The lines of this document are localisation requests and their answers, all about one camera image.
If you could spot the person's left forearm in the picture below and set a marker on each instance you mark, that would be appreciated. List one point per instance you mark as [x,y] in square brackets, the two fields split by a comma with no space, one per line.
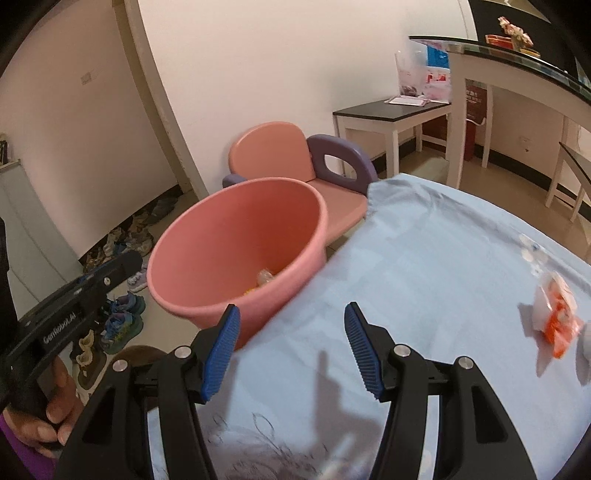
[18,461]

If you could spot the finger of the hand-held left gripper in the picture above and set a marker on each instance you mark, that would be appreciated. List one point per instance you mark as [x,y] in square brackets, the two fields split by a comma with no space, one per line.
[115,272]

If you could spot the glass-top white table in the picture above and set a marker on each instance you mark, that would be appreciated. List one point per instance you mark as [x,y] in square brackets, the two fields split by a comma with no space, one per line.
[471,92]

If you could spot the white cabinet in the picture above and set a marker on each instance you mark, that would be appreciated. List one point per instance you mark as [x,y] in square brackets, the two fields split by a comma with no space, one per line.
[27,230]

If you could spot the white paper sheet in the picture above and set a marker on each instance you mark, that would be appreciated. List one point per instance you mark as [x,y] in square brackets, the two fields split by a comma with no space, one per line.
[406,100]

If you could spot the clear bag with papers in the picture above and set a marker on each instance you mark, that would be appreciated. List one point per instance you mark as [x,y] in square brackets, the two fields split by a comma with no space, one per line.
[411,74]

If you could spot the pile of shoes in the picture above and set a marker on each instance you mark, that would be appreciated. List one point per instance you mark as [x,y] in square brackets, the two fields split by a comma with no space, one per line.
[124,318]

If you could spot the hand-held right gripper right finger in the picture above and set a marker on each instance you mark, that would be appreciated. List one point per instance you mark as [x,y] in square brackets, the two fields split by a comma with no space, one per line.
[362,350]

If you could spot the white crumpled plastic ball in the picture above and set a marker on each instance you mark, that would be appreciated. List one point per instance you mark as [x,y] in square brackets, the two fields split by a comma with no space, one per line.
[587,344]

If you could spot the pink purple child chair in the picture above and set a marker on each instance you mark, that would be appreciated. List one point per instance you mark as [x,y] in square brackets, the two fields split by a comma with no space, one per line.
[272,152]

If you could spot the small clear plastic wrapper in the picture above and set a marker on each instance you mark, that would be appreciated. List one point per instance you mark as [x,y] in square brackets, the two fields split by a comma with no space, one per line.
[531,254]

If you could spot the black-top white bench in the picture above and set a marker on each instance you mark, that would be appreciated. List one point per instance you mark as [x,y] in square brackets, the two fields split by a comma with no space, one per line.
[575,166]
[392,113]

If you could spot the light blue printed bedsheet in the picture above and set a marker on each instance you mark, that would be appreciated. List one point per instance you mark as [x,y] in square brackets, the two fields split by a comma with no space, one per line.
[438,277]

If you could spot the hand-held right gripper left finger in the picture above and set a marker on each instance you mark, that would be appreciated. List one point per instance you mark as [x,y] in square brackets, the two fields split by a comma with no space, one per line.
[221,355]

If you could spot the red box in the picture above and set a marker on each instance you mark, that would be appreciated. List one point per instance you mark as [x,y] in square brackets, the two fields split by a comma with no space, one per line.
[475,115]

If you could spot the pink plastic basin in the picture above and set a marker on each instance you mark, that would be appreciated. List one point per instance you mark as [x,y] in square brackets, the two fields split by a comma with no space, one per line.
[221,230]

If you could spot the pink flower bouquet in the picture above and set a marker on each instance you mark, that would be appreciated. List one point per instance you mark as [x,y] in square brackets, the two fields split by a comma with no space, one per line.
[515,30]

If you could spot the person's left hand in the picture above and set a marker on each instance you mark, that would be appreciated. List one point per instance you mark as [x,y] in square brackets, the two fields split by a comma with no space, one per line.
[64,406]

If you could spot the orange white wrapper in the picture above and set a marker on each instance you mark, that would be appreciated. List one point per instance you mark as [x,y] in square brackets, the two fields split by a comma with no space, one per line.
[556,314]

